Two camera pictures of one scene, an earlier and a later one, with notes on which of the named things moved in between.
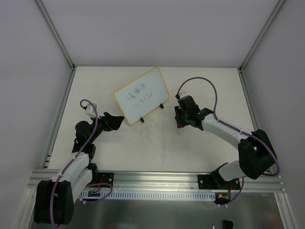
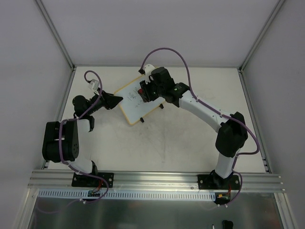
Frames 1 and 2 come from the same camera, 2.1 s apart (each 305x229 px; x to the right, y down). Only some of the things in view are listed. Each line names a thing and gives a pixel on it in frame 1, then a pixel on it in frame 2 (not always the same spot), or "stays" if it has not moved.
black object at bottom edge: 227,224 stays
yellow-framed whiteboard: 140,97 stays
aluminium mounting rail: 160,180 stays
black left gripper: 108,121 to 104,98
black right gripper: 182,117 to 147,89
